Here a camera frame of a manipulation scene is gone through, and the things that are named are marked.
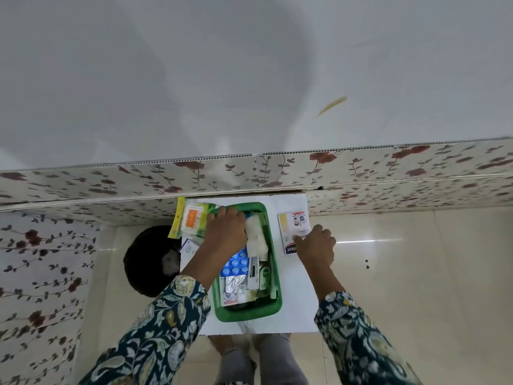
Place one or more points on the person's right hand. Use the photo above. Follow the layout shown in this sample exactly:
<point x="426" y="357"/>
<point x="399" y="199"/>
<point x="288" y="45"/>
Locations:
<point x="317" y="248"/>

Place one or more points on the person's left hand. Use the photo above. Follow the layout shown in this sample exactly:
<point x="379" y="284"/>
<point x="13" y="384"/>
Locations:
<point x="224" y="236"/>

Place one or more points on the person's left fingers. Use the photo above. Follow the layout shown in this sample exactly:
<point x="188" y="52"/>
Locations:
<point x="226" y="214"/>

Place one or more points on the person's right fingers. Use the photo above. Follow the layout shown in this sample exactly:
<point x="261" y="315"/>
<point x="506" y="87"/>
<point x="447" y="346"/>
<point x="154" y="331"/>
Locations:
<point x="316" y="233"/>

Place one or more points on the white adhesive bandage box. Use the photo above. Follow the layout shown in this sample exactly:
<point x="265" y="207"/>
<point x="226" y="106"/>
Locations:
<point x="291" y="224"/>

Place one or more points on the green plastic tray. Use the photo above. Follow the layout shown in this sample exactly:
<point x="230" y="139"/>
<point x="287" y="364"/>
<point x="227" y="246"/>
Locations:
<point x="248" y="310"/>

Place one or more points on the person's left forearm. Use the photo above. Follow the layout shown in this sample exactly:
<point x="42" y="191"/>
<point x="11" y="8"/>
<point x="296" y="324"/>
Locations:
<point x="168" y="324"/>

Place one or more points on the person's right forearm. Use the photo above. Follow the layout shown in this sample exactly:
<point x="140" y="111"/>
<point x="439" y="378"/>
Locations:
<point x="352" y="328"/>

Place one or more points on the yellow green cotton swab packet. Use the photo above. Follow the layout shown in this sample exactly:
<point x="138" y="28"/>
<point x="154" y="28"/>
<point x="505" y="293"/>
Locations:
<point x="190" y="218"/>

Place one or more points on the white gauze roll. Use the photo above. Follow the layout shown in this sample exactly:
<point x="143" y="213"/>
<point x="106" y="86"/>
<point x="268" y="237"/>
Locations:
<point x="255" y="236"/>

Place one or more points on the small white purple box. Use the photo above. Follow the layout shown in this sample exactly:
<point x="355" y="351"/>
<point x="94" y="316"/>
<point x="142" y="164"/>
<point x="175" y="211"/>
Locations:
<point x="188" y="247"/>

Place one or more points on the blue blister pack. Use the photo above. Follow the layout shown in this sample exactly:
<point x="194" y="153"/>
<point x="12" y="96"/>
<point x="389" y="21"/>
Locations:
<point x="236" y="265"/>

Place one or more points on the white ointment tube box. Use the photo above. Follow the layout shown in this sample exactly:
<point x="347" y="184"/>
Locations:
<point x="253" y="272"/>

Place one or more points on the green white medicine tube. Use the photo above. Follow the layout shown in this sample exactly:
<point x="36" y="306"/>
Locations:
<point x="266" y="280"/>

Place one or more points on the silver blister pack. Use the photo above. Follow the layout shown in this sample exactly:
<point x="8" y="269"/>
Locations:
<point x="235" y="287"/>

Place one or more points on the white box with red stripe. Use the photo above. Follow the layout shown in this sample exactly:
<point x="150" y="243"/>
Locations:
<point x="236" y="303"/>

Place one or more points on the person's legs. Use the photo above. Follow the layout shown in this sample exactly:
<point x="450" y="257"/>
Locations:
<point x="272" y="360"/>

